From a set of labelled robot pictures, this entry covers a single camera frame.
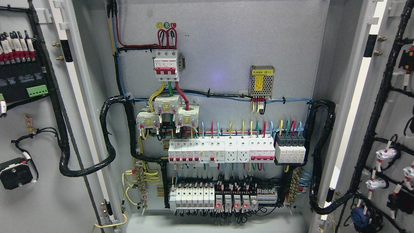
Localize white current transformers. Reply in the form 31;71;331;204
136;94;200;131

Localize black right cable loom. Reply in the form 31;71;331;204
305;99;337;215

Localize brass ground bus bar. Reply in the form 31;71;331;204
135;160;148;211

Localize black left cable loom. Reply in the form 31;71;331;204
27;0;169;178

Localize relay terminal row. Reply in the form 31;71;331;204
169;175;278;218

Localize black cable loom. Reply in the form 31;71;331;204
27;0;169;178
305;99;337;215

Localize perforated metal power supply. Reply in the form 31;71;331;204
249;65;275;98

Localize black surge protector block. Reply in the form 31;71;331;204
275;132;306;165

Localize black digital power meter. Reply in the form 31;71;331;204
0;30;48;104

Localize red white main breaker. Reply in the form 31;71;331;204
154;49;185;82

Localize white socket breaker row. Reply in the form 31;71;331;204
168;135;275;167

